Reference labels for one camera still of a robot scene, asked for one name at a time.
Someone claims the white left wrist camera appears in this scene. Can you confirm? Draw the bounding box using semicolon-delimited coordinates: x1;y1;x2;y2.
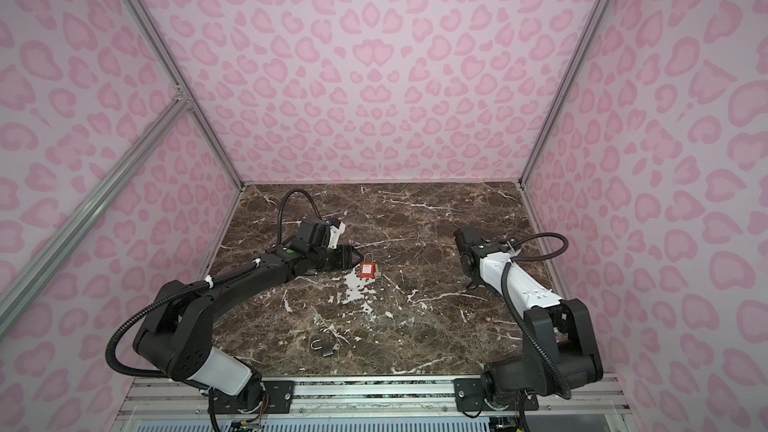
324;219;346;249

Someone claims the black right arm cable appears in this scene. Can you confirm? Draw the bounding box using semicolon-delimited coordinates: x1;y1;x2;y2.
500;231;574;401

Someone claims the small black padlock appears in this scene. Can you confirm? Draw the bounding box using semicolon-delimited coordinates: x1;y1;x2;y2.
309;339;340;357

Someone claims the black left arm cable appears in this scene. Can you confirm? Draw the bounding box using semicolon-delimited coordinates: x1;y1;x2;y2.
104;188;325;380

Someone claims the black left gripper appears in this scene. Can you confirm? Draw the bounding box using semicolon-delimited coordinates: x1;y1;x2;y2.
309;243;366;271

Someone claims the aluminium corner frame post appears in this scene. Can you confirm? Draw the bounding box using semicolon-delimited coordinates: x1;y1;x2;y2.
122;0;245;192
518;0;616;189

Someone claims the red padlock with steel shackle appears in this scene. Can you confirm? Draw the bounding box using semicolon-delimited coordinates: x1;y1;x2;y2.
359;253;376;279

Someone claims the aluminium diagonal frame bar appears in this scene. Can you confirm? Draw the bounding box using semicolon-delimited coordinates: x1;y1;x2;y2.
1;93;189;337

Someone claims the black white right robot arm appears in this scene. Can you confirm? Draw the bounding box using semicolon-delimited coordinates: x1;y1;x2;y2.
454;226;604;408

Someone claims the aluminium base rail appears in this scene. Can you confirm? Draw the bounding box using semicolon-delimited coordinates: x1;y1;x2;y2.
111;374;638;431

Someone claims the aluminium corner frame post right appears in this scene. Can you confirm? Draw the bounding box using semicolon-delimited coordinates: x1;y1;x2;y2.
518;0;616;189

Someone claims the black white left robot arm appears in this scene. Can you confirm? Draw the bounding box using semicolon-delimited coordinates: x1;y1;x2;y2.
132;218;362;404

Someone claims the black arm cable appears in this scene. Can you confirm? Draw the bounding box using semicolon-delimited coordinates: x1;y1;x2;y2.
500;231;574;401
104;188;325;380

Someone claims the aluminium corner frame post left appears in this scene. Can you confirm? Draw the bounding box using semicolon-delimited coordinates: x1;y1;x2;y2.
122;0;245;192

